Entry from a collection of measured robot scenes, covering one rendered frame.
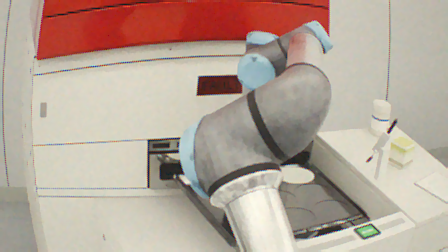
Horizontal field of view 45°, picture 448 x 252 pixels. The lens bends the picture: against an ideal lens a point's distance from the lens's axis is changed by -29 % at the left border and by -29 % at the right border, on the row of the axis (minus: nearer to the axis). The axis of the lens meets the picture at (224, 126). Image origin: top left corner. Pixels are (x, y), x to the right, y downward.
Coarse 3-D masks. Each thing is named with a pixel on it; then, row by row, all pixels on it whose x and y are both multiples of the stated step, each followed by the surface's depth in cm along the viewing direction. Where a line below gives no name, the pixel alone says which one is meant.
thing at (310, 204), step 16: (320, 176) 177; (192, 192) 164; (288, 192) 167; (304, 192) 167; (320, 192) 167; (336, 192) 167; (208, 208) 156; (288, 208) 159; (304, 208) 159; (320, 208) 159; (336, 208) 159; (352, 208) 158; (224, 224) 149; (304, 224) 151
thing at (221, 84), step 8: (200, 80) 170; (208, 80) 170; (216, 80) 171; (224, 80) 172; (232, 80) 173; (200, 88) 170; (208, 88) 171; (216, 88) 172; (224, 88) 173; (232, 88) 174; (240, 88) 174
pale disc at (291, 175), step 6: (288, 168) 181; (294, 168) 181; (300, 168) 181; (288, 174) 177; (294, 174) 177; (300, 174) 177; (306, 174) 178; (312, 174) 178; (288, 180) 174; (294, 180) 174; (300, 180) 174; (306, 180) 174
